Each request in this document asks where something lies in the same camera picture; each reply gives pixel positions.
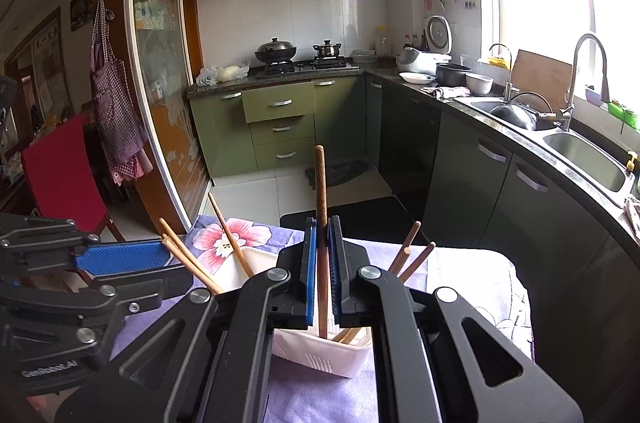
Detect wooden cutting board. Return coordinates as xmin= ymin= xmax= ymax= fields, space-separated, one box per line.
xmin=510 ymin=49 xmax=574 ymax=114

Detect dark pan in sink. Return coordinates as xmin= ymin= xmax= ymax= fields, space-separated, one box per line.
xmin=490 ymin=92 xmax=556 ymax=132

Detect black gas stove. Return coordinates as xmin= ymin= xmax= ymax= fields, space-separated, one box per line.
xmin=250 ymin=56 xmax=361 ymax=77

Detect dark floor mat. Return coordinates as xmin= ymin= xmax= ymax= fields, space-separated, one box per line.
xmin=305 ymin=158 xmax=371 ymax=189

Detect black floor mat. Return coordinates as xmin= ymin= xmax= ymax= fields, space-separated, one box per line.
xmin=279 ymin=196 xmax=407 ymax=230

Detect patterned cloth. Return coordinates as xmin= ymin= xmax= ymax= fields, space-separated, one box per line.
xmin=622 ymin=196 xmax=640 ymax=245

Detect red wooden chair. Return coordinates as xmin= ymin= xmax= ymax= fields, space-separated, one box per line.
xmin=20 ymin=113 xmax=127 ymax=245

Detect steel double sink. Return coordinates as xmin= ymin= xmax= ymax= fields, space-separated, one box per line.
xmin=457 ymin=96 xmax=639 ymax=207

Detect dark lower cabinets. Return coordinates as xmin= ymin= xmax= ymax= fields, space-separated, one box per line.
xmin=365 ymin=76 xmax=640 ymax=404

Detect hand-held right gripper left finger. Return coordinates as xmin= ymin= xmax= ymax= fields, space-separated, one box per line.
xmin=54 ymin=215 xmax=321 ymax=423

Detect small steel faucet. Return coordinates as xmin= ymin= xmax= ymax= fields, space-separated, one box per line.
xmin=488 ymin=43 xmax=515 ymax=102

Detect green plastic basket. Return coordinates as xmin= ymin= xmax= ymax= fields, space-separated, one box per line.
xmin=607 ymin=100 xmax=640 ymax=129

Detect light brown chopstick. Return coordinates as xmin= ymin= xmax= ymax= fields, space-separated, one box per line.
xmin=161 ymin=236 xmax=217 ymax=295
xmin=207 ymin=192 xmax=255 ymax=279
xmin=159 ymin=218 xmax=224 ymax=295

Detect small steel pot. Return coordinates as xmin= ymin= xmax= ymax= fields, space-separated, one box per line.
xmin=313 ymin=40 xmax=343 ymax=59

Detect white plastic utensil holder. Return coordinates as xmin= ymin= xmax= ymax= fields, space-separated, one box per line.
xmin=220 ymin=245 xmax=374 ymax=379

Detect green lower cabinets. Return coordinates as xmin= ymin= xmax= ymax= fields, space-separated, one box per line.
xmin=187 ymin=76 xmax=366 ymax=180

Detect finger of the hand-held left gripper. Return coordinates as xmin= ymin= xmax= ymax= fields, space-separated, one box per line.
xmin=0 ymin=265 xmax=195 ymax=357
xmin=0 ymin=213 xmax=172 ymax=277

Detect framed calligraphy wall art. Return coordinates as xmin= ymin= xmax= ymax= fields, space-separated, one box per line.
xmin=31 ymin=7 xmax=77 ymax=120

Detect black stone countertop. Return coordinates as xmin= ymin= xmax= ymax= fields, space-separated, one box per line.
xmin=187 ymin=66 xmax=640 ymax=254

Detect white rice cooker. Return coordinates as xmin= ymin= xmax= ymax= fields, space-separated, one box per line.
xmin=397 ymin=14 xmax=454 ymax=75

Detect checked apron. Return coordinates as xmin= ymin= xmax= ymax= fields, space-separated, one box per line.
xmin=90 ymin=0 xmax=154 ymax=187

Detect purple floral tablecloth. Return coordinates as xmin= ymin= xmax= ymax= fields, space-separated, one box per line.
xmin=110 ymin=214 xmax=534 ymax=423

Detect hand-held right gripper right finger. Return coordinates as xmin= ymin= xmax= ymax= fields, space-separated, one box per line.
xmin=327 ymin=215 xmax=585 ymax=423

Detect black inner cooking pot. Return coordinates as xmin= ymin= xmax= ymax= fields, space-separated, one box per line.
xmin=435 ymin=63 xmax=472 ymax=88

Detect glass sliding door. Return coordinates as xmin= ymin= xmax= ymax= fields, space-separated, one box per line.
xmin=124 ymin=0 xmax=212 ymax=225

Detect black wok with lid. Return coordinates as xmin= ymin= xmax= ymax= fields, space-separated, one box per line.
xmin=255 ymin=36 xmax=298 ymax=65

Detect grey bowl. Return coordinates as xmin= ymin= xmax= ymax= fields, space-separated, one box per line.
xmin=465 ymin=72 xmax=495 ymax=97

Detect dark sauce bottles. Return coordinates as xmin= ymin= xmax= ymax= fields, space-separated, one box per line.
xmin=404 ymin=30 xmax=429 ymax=52

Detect tall steel faucet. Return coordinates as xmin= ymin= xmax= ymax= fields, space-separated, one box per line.
xmin=557 ymin=33 xmax=612 ymax=132

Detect crumpled dish cloth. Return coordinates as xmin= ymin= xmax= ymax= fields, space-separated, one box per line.
xmin=421 ymin=86 xmax=471 ymax=100

